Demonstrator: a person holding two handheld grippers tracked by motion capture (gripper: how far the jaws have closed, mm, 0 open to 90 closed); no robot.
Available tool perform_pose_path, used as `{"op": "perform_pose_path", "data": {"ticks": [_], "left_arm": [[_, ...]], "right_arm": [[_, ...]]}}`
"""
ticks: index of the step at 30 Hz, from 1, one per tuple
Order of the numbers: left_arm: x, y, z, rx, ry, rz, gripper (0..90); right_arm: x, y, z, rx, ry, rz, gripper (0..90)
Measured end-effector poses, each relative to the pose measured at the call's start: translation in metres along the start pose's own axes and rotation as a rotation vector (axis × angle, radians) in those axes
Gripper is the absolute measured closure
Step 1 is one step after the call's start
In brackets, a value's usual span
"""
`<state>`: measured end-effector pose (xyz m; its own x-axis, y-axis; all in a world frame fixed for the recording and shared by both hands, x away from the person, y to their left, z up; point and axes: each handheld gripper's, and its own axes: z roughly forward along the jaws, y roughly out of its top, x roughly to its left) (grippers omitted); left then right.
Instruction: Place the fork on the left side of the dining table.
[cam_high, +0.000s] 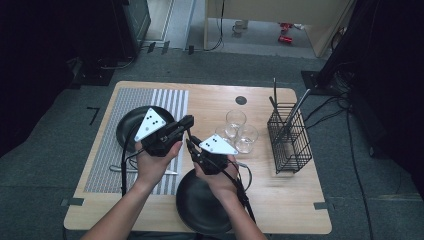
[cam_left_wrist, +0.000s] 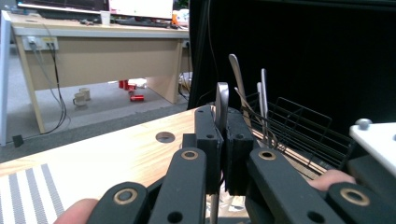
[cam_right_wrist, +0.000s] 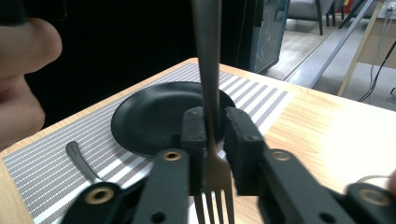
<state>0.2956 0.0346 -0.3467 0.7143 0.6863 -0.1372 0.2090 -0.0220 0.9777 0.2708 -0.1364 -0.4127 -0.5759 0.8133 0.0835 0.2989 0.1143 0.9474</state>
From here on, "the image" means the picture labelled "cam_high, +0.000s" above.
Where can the clear drinking glass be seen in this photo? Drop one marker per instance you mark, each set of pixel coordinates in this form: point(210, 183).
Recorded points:
point(236, 119)
point(222, 130)
point(248, 138)

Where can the silver table knife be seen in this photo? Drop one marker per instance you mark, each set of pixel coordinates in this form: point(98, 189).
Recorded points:
point(123, 169)

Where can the black stand base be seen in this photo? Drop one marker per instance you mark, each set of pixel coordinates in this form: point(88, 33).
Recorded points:
point(311, 81)
point(93, 75)

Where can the white cup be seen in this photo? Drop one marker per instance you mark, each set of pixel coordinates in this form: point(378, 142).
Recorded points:
point(239, 26)

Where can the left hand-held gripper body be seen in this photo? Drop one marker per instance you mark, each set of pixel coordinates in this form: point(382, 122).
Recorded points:
point(156, 140)

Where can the person's right hand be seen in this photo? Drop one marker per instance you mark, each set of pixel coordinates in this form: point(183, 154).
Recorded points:
point(221, 183)

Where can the red object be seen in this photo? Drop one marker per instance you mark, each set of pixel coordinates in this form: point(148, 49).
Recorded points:
point(285, 26)

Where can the light wooden cabinet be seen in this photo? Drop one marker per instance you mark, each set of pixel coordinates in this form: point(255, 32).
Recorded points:
point(266, 11)

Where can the person's left hand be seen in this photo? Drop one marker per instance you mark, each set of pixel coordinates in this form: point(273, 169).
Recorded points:
point(151, 170)

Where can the grey striped placemat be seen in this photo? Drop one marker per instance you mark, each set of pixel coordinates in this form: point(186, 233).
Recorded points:
point(103, 160)

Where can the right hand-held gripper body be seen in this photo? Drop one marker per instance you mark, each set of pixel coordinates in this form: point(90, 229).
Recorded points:
point(215, 160)

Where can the red can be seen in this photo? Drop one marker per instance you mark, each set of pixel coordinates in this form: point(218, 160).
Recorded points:
point(285, 39)

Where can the dark cabinet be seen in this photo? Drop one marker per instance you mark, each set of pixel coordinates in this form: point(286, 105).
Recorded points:
point(133, 23)

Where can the black plate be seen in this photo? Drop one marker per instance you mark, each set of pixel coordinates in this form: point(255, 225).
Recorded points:
point(128, 126)
point(196, 208)

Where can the black floor tape strip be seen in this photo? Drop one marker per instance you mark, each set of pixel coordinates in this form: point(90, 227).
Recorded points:
point(165, 47)
point(191, 49)

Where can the grey tape piece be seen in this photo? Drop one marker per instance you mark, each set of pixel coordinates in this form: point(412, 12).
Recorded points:
point(72, 201)
point(320, 205)

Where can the black table grommet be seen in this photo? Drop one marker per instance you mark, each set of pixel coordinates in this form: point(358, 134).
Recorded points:
point(241, 100)

